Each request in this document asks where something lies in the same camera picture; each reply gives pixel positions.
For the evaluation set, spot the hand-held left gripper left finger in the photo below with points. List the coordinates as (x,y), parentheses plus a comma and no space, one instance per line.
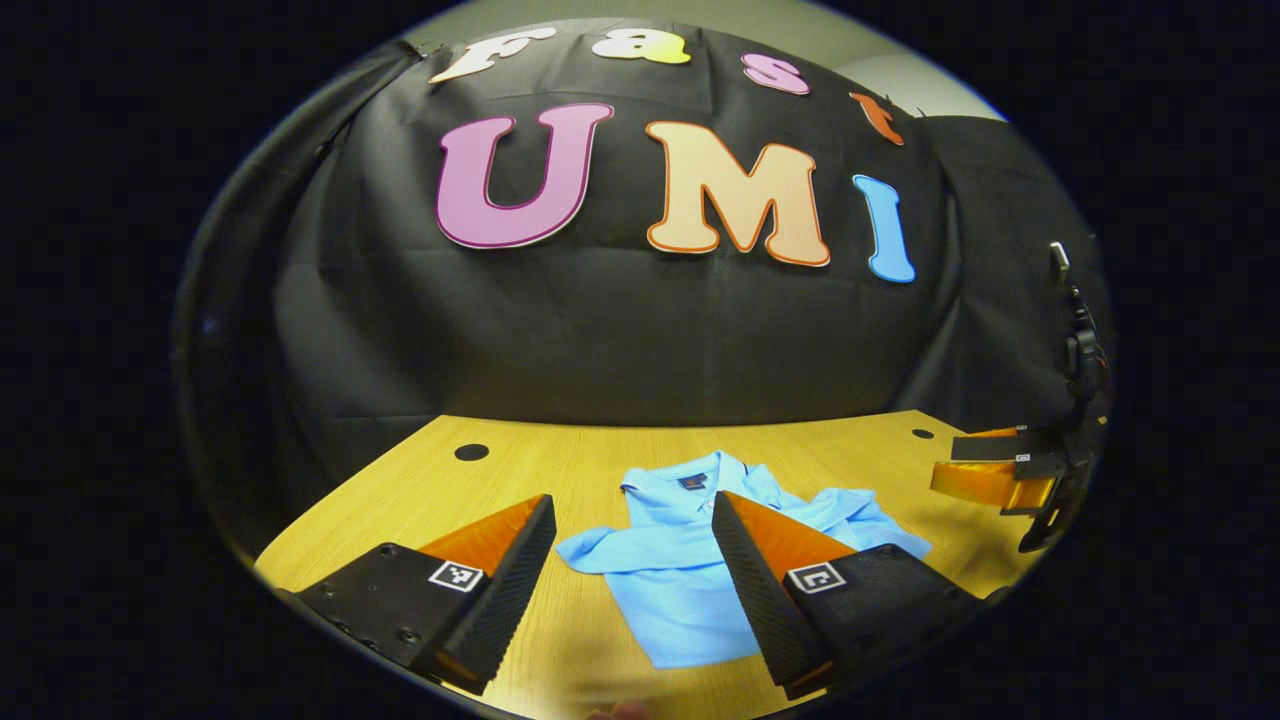
(515,590)

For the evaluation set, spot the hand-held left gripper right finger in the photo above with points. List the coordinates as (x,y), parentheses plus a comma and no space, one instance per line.
(762,600)

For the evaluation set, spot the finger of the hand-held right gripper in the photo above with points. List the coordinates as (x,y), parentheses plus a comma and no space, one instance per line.
(980,482)
(1000,446)

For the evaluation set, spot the light blue T-shirt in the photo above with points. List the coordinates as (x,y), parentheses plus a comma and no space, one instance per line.
(670,590)

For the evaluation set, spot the black backdrop cloth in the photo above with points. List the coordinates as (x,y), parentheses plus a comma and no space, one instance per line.
(620,340)

